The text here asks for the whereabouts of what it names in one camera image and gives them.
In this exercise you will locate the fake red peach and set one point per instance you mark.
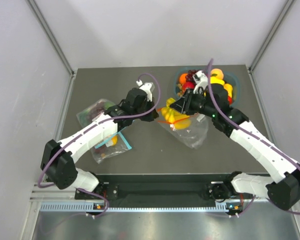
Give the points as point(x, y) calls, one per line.
point(188, 85)

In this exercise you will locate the fake longan cluster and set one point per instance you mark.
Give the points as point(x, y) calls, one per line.
point(180, 90)

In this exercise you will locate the purple grape bunch from bag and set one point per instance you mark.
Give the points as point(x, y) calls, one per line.
point(189, 77)

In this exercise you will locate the red zip bag with fruit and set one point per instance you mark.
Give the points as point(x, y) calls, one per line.
point(193, 136)

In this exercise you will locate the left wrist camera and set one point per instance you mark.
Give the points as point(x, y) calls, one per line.
point(147, 87)

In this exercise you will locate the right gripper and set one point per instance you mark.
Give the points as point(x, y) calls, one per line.
point(183, 105)

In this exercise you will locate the grey slotted cable duct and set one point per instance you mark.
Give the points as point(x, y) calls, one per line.
point(94, 207)

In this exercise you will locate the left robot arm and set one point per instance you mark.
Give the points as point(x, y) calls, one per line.
point(60, 157)

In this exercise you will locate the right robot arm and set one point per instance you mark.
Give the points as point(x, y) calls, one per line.
point(282, 185)

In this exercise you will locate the fake orange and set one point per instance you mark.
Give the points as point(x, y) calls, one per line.
point(183, 78)

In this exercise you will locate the fake banana bunch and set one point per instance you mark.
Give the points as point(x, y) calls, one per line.
point(176, 120)

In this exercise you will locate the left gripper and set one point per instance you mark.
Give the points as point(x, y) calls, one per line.
point(151, 116)

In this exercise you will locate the blue zip bag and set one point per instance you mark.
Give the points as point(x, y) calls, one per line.
point(87, 116)
point(113, 146)

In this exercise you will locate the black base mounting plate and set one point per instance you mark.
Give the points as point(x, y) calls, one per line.
point(115, 187)

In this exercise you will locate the lower blue zip bag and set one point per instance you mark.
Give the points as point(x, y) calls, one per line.
point(113, 146)

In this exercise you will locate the teal plastic fruit basket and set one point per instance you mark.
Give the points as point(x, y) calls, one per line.
point(228, 77)

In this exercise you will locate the upper blue zip bag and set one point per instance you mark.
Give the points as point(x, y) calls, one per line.
point(87, 116)

